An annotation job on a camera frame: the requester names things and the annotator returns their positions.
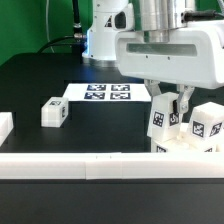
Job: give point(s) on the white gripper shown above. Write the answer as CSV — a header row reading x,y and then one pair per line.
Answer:
x,y
170,41

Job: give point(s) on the white marker sheet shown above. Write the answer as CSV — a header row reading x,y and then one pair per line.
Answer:
x,y
105,92

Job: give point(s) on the white front fence bar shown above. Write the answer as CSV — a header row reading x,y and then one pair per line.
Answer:
x,y
94,166

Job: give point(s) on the white fence bar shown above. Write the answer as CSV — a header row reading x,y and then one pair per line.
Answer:
x,y
94,166
6,125

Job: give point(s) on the white left fence bar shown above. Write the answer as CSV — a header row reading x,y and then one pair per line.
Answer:
x,y
6,125

